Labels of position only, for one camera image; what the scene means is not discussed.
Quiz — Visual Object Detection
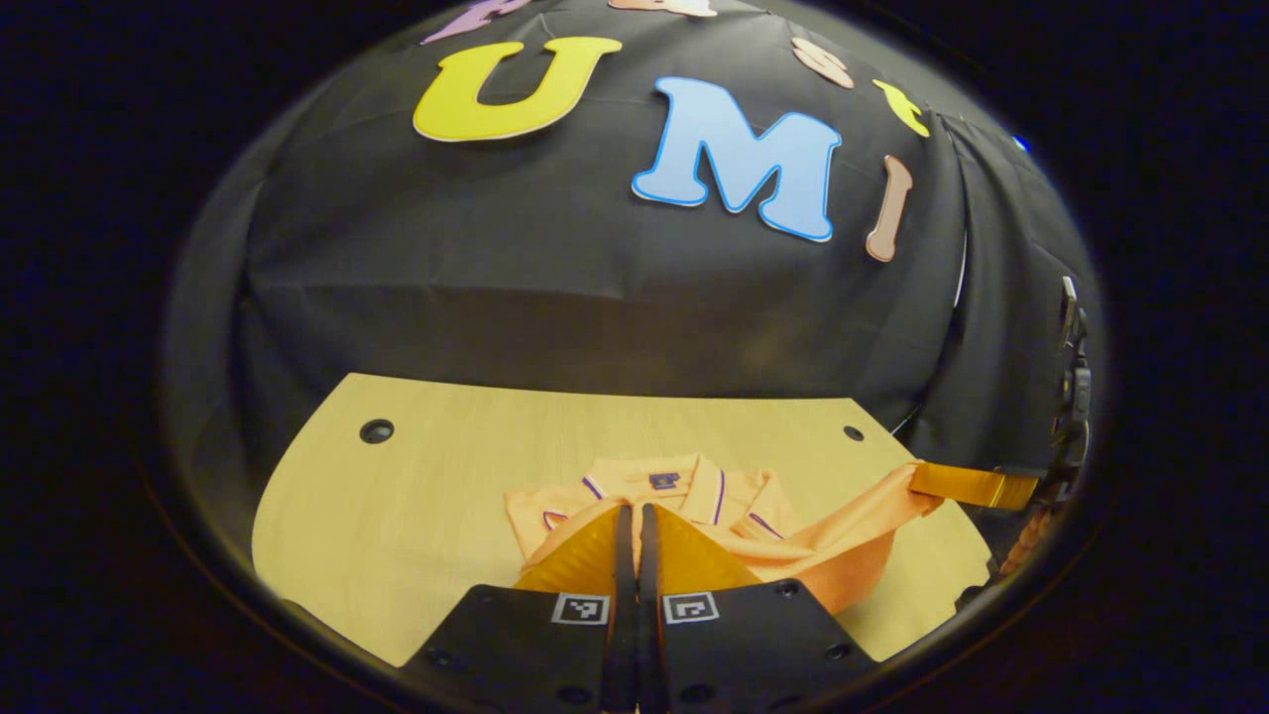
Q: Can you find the black backdrop cloth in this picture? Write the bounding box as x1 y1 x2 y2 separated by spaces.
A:
159 0 1106 556

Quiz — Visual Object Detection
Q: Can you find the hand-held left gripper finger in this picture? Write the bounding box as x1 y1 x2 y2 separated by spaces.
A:
404 504 637 714
639 502 878 714

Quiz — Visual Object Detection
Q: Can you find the thin white cable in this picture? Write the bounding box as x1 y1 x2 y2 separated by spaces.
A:
892 228 971 437

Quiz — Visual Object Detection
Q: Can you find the orange T-shirt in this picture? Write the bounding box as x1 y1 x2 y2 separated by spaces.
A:
504 453 943 616

